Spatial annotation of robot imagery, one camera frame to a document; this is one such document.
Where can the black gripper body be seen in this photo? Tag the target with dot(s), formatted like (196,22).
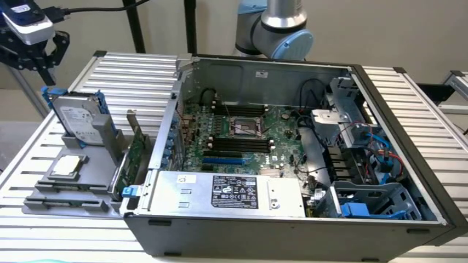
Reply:
(20,53)

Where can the hard disk with blue carrier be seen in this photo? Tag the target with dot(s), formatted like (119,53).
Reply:
(79,117)

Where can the blue grey disk bay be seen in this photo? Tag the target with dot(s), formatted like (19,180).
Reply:
(372,201)

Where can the black tripod pole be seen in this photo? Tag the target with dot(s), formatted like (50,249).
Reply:
(190,26)
(134,26)

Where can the silver CPU chip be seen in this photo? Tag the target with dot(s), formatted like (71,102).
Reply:
(68,165)

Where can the grey parts rack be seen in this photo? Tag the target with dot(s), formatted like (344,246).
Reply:
(94,164)

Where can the green graphics card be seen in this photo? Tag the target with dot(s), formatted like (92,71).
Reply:
(134,153)

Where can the blue case latch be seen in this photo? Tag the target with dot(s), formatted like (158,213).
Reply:
(130,191)

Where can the black RAM slot bank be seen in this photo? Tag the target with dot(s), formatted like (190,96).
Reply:
(242,144)
(239,110)

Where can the black expansion slot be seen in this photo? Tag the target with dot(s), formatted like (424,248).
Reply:
(222,153)

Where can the blue expansion slot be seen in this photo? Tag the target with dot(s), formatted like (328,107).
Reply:
(223,160)

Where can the metal CPU socket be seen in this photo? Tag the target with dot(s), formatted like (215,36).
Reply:
(247,126)

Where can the green motherboard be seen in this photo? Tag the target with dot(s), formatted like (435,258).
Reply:
(252,153)

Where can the silver power supply unit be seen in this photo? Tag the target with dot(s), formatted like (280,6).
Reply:
(227,193)

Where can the round coin battery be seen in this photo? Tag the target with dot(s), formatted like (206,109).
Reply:
(286,115)

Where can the silver chipset heat sink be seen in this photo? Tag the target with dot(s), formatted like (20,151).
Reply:
(272,173)

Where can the silver metal drive cage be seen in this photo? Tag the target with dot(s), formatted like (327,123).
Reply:
(340,117)

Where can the black open PC case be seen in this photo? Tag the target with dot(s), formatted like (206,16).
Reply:
(292,235)

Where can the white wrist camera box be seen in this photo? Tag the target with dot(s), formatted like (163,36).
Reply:
(31,26)

